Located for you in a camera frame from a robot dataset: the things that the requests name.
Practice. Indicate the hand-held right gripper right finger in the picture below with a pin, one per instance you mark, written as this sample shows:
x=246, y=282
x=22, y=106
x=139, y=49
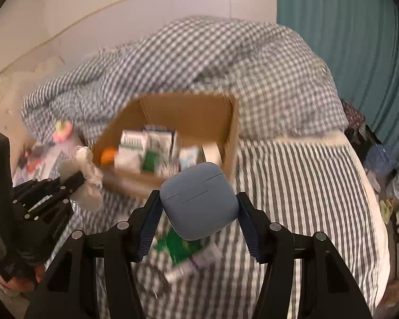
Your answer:
x=249, y=226

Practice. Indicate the green and white packet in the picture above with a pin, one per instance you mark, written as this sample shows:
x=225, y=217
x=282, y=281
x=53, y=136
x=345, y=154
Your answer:
x=199, y=261

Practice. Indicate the striped checked bed sheet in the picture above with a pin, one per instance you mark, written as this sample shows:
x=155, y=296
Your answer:
x=302, y=189

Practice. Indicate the black tissue packet white label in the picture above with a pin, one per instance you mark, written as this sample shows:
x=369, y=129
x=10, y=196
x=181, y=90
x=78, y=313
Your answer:
x=163, y=146

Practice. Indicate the yellow green slippers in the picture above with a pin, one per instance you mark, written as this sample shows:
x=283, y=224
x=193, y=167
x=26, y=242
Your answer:
x=385, y=211

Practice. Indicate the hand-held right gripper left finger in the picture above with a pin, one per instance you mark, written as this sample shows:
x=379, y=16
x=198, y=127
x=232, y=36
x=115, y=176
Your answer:
x=149, y=226

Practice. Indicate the grey checked duvet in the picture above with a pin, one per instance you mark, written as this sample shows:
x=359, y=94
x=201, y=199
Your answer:
x=219, y=56

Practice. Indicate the green white medicine box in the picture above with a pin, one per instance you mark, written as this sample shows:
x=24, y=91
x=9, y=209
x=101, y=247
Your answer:
x=129, y=153

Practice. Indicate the brown cardboard box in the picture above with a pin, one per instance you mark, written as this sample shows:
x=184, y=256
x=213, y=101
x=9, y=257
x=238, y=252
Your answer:
x=193, y=113

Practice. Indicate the blue bag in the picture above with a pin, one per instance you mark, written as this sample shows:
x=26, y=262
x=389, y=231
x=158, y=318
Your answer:
x=380, y=159

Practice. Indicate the white headboard gold trim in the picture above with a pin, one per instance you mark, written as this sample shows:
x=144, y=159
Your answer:
x=119, y=23

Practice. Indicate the colourful printed bag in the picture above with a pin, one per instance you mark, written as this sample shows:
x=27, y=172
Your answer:
x=43, y=159

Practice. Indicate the orange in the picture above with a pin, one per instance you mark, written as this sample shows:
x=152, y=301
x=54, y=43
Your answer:
x=108, y=156

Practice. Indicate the pale blue packet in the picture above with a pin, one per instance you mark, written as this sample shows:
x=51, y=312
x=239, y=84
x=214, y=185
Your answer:
x=189, y=158

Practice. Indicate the pink toy drink cup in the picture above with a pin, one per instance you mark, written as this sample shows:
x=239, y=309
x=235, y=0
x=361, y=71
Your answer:
x=63, y=133

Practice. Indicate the blue earbuds case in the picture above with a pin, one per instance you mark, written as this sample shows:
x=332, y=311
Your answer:
x=199, y=199

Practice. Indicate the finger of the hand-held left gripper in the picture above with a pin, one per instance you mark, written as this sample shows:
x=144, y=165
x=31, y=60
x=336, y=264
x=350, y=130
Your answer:
x=53, y=187

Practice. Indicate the teal curtain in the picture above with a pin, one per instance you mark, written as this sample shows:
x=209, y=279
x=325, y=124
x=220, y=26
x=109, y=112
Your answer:
x=335, y=40

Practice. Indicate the dark floral cloth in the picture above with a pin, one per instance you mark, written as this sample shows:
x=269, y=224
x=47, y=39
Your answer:
x=352, y=116

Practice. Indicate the cream cloth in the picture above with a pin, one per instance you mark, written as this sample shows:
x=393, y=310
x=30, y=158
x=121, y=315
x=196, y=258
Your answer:
x=89, y=179

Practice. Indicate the person's left hand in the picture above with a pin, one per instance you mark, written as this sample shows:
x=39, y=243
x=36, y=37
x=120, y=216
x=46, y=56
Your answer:
x=23, y=279

